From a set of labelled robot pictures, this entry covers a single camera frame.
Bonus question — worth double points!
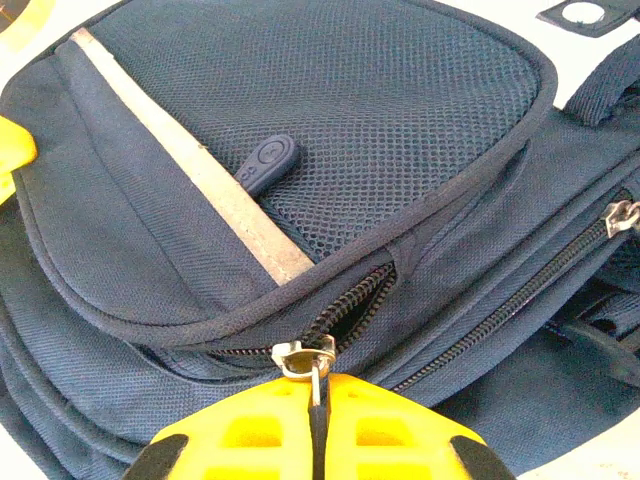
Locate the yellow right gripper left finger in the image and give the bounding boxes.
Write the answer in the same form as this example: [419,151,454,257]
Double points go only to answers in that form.
[122,374,316,480]

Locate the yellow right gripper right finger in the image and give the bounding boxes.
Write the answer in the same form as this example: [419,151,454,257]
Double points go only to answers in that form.
[324,372,516,480]

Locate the navy blue backpack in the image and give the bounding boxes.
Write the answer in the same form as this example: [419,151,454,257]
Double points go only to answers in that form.
[0,0,640,480]

